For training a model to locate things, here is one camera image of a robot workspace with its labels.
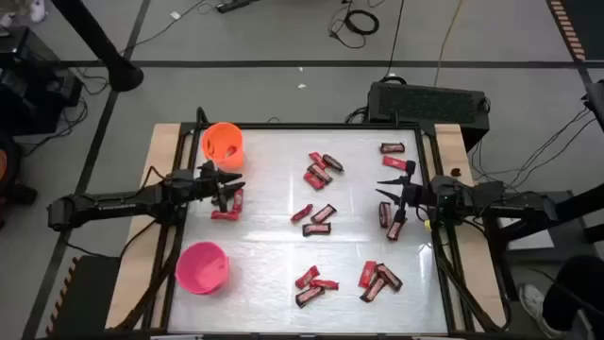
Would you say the coiled black cable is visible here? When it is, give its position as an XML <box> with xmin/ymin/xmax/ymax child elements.
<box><xmin>328</xmin><ymin>0</ymin><xmax>381</xmax><ymax>50</ymax></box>

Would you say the black power strip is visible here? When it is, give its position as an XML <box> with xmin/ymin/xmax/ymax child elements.
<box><xmin>215</xmin><ymin>0</ymin><xmax>260</xmax><ymax>14</ymax></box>

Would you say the black perforated computer case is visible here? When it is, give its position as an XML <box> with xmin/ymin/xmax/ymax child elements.
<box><xmin>366</xmin><ymin>80</ymin><xmax>492</xmax><ymax>153</ymax></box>

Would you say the orange halloween bucket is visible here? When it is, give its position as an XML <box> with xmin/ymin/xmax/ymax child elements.
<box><xmin>201</xmin><ymin>122</ymin><xmax>245</xmax><ymax>172</ymax></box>

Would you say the white paper sign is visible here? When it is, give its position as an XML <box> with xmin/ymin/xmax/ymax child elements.
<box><xmin>499</xmin><ymin>214</ymin><xmax>556</xmax><ymax>251</ymax></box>

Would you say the person's shoe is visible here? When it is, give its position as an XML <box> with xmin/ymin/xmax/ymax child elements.
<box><xmin>27</xmin><ymin>0</ymin><xmax>47</xmax><ymax>24</ymax></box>
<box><xmin>517</xmin><ymin>282</ymin><xmax>567</xmax><ymax>340</ymax></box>

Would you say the pink halloween bucket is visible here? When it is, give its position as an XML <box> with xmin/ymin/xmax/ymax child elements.
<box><xmin>175</xmin><ymin>241</ymin><xmax>231</xmax><ymax>297</ymax></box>

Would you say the dark grey floor platform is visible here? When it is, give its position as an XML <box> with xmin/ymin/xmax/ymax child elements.
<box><xmin>499</xmin><ymin>188</ymin><xmax>596</xmax><ymax>262</ymax></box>

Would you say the black floor stand pole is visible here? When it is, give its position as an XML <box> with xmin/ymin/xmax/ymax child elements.
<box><xmin>49</xmin><ymin>0</ymin><xmax>145</xmax><ymax>94</ymax></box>

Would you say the orange and black device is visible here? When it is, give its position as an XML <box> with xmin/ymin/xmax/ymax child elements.
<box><xmin>0</xmin><ymin>133</ymin><xmax>23</xmax><ymax>209</ymax></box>

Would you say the black mat hazard-striped edge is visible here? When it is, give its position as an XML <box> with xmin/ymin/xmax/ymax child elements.
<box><xmin>44</xmin><ymin>254</ymin><xmax>122</xmax><ymax>340</ymax></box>
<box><xmin>545</xmin><ymin>0</ymin><xmax>604</xmax><ymax>63</ymax></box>

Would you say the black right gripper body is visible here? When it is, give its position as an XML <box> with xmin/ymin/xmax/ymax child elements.
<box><xmin>394</xmin><ymin>161</ymin><xmax>428</xmax><ymax>224</ymax></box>

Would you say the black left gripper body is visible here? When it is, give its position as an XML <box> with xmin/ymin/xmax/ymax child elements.
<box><xmin>191</xmin><ymin>160</ymin><xmax>228</xmax><ymax>213</ymax></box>

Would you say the yellow cable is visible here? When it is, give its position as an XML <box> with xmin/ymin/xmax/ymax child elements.
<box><xmin>432</xmin><ymin>0</ymin><xmax>466</xmax><ymax>89</ymax></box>

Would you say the person's leg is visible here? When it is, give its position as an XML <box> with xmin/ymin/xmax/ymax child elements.
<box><xmin>541</xmin><ymin>254</ymin><xmax>604</xmax><ymax>334</ymax></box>

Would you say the black stand beam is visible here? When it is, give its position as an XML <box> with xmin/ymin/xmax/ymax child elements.
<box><xmin>556</xmin><ymin>182</ymin><xmax>604</xmax><ymax>247</ymax></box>

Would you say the long black floor cable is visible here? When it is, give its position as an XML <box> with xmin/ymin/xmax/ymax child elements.
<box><xmin>384</xmin><ymin>0</ymin><xmax>406</xmax><ymax>79</ymax></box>

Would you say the black equipment rack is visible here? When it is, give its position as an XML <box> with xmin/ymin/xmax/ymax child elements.
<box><xmin>0</xmin><ymin>25</ymin><xmax>86</xmax><ymax>137</ymax></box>

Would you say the wooden table side board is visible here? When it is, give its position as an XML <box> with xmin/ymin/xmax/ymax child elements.
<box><xmin>104</xmin><ymin>123</ymin><xmax>183</xmax><ymax>331</ymax></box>
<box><xmin>433</xmin><ymin>123</ymin><xmax>509</xmax><ymax>332</ymax></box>

